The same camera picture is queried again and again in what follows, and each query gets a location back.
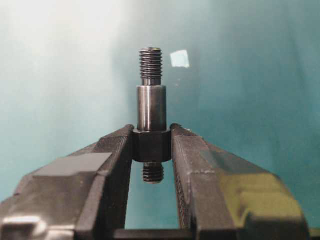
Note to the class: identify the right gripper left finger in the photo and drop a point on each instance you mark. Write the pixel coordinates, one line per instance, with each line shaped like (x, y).
(82, 196)

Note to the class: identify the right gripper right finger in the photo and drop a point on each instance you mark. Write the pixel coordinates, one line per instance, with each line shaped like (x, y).
(221, 196)

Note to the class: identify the dark threaded metal shaft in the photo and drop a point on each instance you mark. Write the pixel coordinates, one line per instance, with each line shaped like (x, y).
(151, 138)

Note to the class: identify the teal table cloth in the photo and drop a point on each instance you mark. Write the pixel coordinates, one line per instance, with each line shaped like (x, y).
(69, 71)

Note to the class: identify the small white tape square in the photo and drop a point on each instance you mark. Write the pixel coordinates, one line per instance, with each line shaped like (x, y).
(180, 59)

